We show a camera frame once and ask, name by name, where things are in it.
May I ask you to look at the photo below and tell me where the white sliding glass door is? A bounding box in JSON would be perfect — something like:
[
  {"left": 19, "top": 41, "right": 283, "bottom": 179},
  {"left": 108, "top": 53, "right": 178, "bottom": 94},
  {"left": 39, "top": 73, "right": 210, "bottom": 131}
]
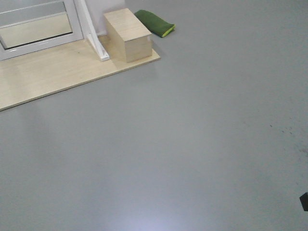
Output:
[{"left": 0, "top": 0, "right": 83, "bottom": 60}]

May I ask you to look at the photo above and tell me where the black robot part at edge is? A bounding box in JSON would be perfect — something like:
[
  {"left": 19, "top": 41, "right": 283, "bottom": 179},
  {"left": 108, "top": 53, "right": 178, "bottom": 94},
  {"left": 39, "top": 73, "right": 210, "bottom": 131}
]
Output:
[{"left": 299, "top": 192, "right": 308, "bottom": 212}]

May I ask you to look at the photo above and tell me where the light wooden box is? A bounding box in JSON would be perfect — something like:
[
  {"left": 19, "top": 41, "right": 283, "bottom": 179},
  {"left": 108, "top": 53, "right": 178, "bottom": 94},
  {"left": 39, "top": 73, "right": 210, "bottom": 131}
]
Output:
[{"left": 104, "top": 8, "right": 153, "bottom": 63}]

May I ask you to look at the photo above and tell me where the green cushion bag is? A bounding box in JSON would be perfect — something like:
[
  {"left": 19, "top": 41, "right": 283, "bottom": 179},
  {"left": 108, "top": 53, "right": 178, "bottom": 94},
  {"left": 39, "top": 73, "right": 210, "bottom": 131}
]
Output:
[{"left": 134, "top": 10, "right": 176, "bottom": 38}]

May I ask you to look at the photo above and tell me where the white diagonal support brace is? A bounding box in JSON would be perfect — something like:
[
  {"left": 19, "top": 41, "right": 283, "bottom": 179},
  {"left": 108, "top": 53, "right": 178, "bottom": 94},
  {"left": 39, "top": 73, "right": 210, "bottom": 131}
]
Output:
[{"left": 76, "top": 0, "right": 110, "bottom": 62}]

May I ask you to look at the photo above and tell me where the light wooden base platform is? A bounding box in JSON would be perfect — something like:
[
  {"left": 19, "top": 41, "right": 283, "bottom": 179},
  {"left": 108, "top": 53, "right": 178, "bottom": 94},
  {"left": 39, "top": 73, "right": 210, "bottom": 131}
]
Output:
[{"left": 0, "top": 36, "right": 160, "bottom": 111}]

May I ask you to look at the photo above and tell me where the white door frame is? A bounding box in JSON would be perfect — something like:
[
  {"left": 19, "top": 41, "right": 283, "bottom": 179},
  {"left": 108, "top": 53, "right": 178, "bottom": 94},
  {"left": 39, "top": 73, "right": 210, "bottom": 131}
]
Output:
[{"left": 74, "top": 0, "right": 96, "bottom": 45}]

